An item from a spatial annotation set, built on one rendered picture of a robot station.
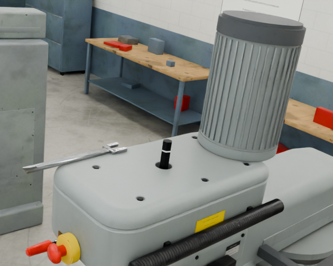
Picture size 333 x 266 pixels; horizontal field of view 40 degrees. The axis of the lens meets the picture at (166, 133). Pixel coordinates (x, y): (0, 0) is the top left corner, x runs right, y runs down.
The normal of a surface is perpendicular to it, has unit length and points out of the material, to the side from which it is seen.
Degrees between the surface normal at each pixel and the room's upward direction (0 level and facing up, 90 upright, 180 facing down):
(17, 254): 0
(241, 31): 90
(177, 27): 90
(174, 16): 90
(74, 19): 90
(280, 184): 0
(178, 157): 0
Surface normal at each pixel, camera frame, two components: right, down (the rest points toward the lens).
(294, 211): 0.66, 0.36
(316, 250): 0.13, -0.92
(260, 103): 0.10, 0.38
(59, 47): -0.73, 0.16
